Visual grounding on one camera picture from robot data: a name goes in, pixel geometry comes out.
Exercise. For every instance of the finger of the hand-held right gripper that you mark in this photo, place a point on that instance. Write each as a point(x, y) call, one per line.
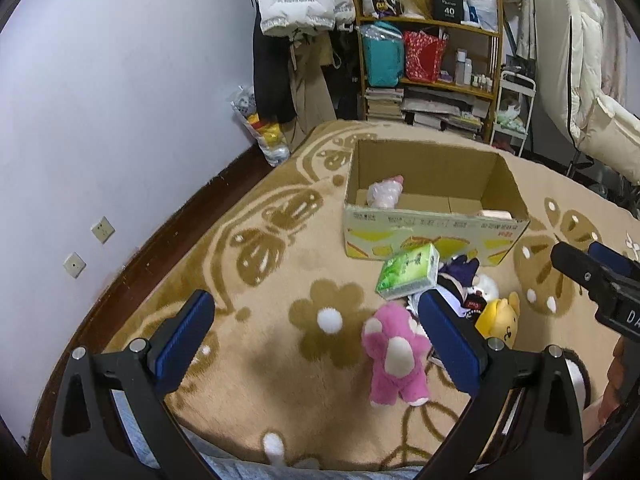
point(610, 256)
point(575, 265)

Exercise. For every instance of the purple-clothed doll plush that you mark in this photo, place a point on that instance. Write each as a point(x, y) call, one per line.
point(462, 267)

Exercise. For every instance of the white trolley cart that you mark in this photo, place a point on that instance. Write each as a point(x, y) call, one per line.
point(515, 110)

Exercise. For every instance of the cream padded coat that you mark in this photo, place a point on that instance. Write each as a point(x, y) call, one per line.
point(585, 60)

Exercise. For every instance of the small pale pink plush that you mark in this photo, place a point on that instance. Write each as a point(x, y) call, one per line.
point(384, 192)

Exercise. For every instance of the green tissue pack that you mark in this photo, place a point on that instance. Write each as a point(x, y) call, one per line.
point(407, 270)

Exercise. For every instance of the teal bag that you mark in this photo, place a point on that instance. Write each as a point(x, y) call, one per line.
point(382, 57)

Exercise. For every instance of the messy pile of books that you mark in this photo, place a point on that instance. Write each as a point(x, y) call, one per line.
point(445, 112)

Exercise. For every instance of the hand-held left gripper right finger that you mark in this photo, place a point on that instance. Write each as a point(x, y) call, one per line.
point(450, 345)

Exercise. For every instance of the person's right hand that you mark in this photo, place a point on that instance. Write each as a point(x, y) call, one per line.
point(616, 380)

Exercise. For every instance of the small purple box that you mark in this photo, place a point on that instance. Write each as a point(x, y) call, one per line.
point(446, 77)

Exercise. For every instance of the black hanging garment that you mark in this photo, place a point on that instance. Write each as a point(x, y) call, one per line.
point(347, 75)

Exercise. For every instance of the yellow bear plush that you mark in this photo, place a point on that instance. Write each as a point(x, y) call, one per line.
point(500, 321)

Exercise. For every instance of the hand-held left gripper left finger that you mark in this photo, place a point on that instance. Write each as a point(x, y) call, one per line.
point(185, 342)

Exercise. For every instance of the black chair base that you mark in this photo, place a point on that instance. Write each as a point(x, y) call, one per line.
point(582, 165)

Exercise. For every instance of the beige hanging trousers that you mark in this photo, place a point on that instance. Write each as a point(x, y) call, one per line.
point(312, 90)

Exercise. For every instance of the stack of books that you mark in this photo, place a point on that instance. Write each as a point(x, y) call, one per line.
point(384, 105)

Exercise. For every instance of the white and black plush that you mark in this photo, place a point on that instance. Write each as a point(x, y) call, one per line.
point(487, 287)

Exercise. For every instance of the black box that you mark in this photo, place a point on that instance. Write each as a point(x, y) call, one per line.
point(448, 6)

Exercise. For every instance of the black hanging clothes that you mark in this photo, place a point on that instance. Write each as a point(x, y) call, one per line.
point(270, 75)

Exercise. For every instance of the red patterned bag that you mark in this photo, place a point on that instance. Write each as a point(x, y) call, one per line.
point(424, 57)

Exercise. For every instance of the cardboard box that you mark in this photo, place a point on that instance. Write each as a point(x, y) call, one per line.
point(425, 222)

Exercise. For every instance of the white wall socket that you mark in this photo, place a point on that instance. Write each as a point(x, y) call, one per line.
point(102, 230)
point(74, 265)

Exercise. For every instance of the clear bag of toys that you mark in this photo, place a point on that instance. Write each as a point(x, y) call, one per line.
point(265, 132)

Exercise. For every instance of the wooden shelf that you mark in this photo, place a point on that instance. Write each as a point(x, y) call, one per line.
point(430, 27)

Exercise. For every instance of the pink bear plush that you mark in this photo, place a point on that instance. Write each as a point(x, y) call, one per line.
point(395, 355)

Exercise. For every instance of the tall white bottle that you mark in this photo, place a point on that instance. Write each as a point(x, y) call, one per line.
point(468, 72)
point(460, 67)

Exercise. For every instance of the row of small bottles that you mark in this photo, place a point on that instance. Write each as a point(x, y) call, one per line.
point(482, 82)

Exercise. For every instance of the dark wooden bed frame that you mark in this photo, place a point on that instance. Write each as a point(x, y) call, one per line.
point(165, 232)

